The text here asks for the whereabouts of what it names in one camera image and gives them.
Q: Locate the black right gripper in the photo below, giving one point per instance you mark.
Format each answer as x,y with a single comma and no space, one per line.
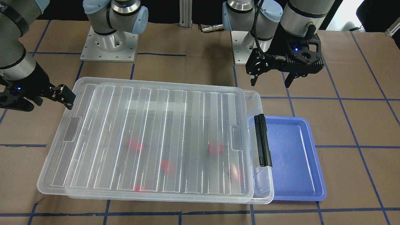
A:
35,82

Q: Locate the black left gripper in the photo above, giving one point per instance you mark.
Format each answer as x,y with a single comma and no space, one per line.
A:
280,46

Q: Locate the clear plastic box lid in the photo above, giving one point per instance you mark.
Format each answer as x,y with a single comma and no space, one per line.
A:
90,92

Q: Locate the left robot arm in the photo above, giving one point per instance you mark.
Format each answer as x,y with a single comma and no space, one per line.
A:
262,17

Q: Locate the red block upper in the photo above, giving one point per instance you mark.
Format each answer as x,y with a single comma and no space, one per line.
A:
215,149

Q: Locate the clear plastic storage box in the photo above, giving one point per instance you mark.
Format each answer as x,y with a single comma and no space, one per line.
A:
205,146

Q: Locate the red block lower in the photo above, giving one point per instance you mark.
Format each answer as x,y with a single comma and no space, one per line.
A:
237,174

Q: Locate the blue plastic tray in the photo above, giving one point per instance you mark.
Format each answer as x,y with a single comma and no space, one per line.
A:
296,174

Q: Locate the red block bottom edge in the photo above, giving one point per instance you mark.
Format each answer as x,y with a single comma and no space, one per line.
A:
139,188

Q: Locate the red block middle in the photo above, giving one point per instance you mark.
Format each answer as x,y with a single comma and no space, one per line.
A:
168,167

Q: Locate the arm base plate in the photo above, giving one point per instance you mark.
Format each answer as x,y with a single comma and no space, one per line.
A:
242,44
117,47

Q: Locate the metal cable connector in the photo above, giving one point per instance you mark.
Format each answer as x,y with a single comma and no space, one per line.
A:
211,28

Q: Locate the black box latch handle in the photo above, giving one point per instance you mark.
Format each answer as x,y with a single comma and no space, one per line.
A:
264,154

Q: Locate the aluminium frame post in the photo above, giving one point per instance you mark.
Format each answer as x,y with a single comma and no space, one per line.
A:
185,13

